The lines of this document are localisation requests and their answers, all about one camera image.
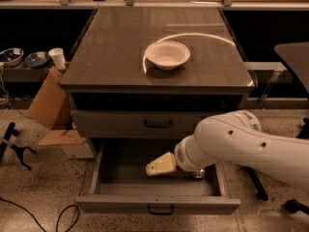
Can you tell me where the orange soda can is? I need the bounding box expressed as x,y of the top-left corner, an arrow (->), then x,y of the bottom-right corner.
192,169 -> 206,179

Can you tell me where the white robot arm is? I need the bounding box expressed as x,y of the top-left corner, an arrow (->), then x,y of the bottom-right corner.
146,110 -> 309,191

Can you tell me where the open grey middle drawer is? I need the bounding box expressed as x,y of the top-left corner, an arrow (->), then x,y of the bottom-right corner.
77,139 -> 240,216

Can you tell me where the closed grey top drawer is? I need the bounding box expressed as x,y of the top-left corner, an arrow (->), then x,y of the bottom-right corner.
70,110 -> 217,139

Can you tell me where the grey drawer cabinet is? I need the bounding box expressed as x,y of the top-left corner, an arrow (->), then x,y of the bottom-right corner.
61,6 -> 256,150

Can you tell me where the white paper bowl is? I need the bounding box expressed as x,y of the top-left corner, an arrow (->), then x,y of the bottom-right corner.
145,41 -> 190,71

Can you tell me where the flat cardboard piece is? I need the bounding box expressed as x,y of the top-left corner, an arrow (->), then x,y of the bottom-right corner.
39,130 -> 86,146

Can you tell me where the black caster foot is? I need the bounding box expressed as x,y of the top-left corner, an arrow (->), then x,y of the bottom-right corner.
284,199 -> 309,215

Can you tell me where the black metal stand leg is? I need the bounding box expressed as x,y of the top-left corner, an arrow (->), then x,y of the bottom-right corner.
245,117 -> 309,201

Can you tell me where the white paper cup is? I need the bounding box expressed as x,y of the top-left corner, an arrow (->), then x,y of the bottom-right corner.
48,47 -> 66,70

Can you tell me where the black tripod stand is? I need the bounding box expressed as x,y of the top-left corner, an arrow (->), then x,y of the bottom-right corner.
0,122 -> 36,170

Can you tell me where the dark blue bowl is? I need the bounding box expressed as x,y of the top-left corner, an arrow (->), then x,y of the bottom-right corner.
24,51 -> 50,70

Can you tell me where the grey side shelf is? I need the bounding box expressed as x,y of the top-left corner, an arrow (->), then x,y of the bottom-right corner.
0,63 -> 55,83

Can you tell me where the blue patterned bowl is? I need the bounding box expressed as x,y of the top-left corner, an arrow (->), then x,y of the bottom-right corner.
0,47 -> 24,67

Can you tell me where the black floor cable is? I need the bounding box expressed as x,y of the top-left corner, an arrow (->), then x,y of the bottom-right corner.
0,196 -> 80,232

